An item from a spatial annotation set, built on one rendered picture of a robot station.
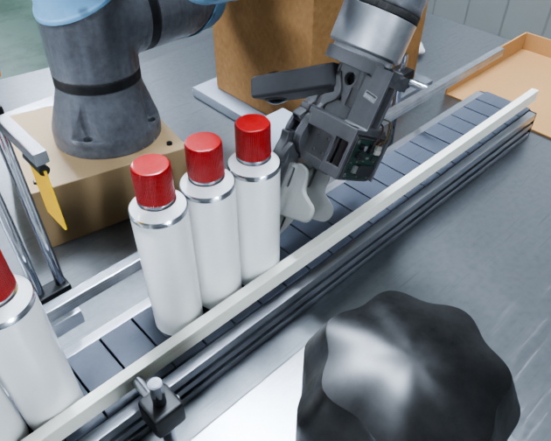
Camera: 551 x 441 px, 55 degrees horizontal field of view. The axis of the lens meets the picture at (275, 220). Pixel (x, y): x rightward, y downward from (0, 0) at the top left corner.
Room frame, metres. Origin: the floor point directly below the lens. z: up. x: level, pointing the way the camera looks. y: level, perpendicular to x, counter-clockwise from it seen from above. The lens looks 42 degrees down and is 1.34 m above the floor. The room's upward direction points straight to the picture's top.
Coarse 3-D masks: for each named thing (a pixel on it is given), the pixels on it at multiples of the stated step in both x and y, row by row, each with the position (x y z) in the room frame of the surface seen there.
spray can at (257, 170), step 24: (240, 120) 0.42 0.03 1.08; (264, 120) 0.42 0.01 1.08; (240, 144) 0.41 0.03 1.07; (264, 144) 0.41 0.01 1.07; (240, 168) 0.40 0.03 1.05; (264, 168) 0.40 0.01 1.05; (240, 192) 0.40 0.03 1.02; (264, 192) 0.39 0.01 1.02; (240, 216) 0.40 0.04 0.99; (264, 216) 0.39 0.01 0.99; (240, 240) 0.40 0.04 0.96; (264, 240) 0.39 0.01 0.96; (264, 264) 0.39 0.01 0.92
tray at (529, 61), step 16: (528, 32) 1.13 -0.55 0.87; (512, 48) 1.10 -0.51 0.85; (528, 48) 1.12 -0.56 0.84; (544, 48) 1.10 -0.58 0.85; (496, 64) 1.06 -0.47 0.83; (512, 64) 1.06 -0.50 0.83; (528, 64) 1.06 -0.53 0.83; (544, 64) 1.06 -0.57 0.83; (464, 80) 0.97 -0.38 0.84; (480, 80) 0.98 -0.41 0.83; (496, 80) 0.98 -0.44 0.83; (512, 80) 0.98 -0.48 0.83; (528, 80) 0.98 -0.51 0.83; (544, 80) 0.98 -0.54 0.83; (464, 96) 0.92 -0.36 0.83; (512, 96) 0.92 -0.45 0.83; (544, 96) 0.92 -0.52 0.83; (544, 112) 0.86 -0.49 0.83; (544, 128) 0.81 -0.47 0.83
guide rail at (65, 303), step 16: (496, 48) 0.85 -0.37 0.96; (480, 64) 0.80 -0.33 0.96; (448, 80) 0.74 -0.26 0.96; (416, 96) 0.69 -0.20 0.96; (432, 96) 0.71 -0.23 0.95; (400, 112) 0.65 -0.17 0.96; (128, 256) 0.37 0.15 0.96; (112, 272) 0.35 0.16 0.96; (128, 272) 0.35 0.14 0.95; (80, 288) 0.33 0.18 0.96; (96, 288) 0.33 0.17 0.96; (48, 304) 0.31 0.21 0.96; (64, 304) 0.31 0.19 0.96
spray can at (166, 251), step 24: (144, 168) 0.35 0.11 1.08; (168, 168) 0.35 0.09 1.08; (144, 192) 0.34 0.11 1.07; (168, 192) 0.34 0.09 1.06; (144, 216) 0.33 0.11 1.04; (168, 216) 0.34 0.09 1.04; (144, 240) 0.33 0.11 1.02; (168, 240) 0.33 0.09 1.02; (192, 240) 0.36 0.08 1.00; (144, 264) 0.33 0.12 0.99; (168, 264) 0.33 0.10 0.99; (192, 264) 0.35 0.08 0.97; (168, 288) 0.33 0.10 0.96; (192, 288) 0.34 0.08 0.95; (168, 312) 0.33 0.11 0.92; (192, 312) 0.34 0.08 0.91; (168, 336) 0.33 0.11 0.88
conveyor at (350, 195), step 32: (480, 96) 0.84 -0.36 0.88; (448, 128) 0.73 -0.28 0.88; (384, 160) 0.65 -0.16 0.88; (416, 160) 0.65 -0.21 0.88; (352, 192) 0.57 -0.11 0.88; (416, 192) 0.57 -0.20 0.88; (320, 224) 0.50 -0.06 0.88; (320, 256) 0.45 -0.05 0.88; (128, 320) 0.35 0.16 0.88; (96, 352) 0.31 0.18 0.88; (128, 352) 0.31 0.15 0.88; (192, 352) 0.31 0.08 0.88; (96, 384) 0.28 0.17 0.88; (96, 416) 0.24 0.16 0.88
